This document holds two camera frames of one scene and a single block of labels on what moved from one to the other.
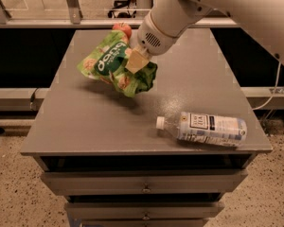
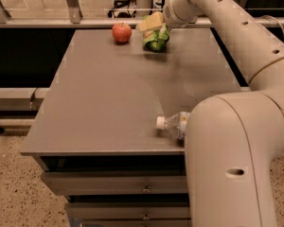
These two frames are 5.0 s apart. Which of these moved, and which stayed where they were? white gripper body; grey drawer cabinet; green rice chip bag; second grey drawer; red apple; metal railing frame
Moved: green rice chip bag; white gripper body
Stayed: second grey drawer; metal railing frame; grey drawer cabinet; red apple
